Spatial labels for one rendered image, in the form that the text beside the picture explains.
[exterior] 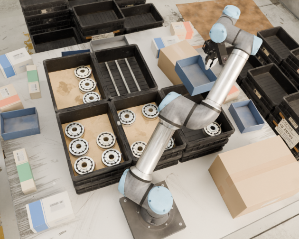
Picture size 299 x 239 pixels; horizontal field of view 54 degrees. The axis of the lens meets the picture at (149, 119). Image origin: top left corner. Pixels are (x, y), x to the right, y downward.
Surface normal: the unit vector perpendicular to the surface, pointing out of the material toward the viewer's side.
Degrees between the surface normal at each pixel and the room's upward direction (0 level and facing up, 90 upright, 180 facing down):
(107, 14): 0
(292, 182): 0
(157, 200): 10
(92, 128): 0
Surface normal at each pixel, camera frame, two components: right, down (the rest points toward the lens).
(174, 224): 0.10, -0.50
